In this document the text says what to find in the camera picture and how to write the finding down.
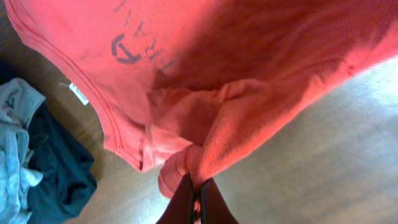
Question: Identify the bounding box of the orange soccer t-shirt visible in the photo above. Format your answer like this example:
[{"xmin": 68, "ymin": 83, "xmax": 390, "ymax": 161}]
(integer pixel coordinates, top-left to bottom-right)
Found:
[{"xmin": 5, "ymin": 0, "xmax": 397, "ymax": 197}]

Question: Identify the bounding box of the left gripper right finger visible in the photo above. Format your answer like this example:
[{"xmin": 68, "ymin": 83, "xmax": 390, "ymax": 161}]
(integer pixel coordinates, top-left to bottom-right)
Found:
[{"xmin": 199, "ymin": 179, "xmax": 238, "ymax": 224}]

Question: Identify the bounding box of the folded grey shirt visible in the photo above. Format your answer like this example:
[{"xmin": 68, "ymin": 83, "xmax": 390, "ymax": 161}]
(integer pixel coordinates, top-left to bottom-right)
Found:
[{"xmin": 1, "ymin": 78, "xmax": 45, "ymax": 223}]

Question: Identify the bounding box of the folded navy shirt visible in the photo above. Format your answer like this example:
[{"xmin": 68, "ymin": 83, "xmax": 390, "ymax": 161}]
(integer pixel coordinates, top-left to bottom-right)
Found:
[{"xmin": 27, "ymin": 105, "xmax": 97, "ymax": 224}]

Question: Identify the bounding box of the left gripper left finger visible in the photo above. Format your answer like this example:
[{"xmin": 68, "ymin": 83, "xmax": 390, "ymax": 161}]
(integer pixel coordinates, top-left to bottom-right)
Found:
[{"xmin": 156, "ymin": 174, "xmax": 195, "ymax": 224}]

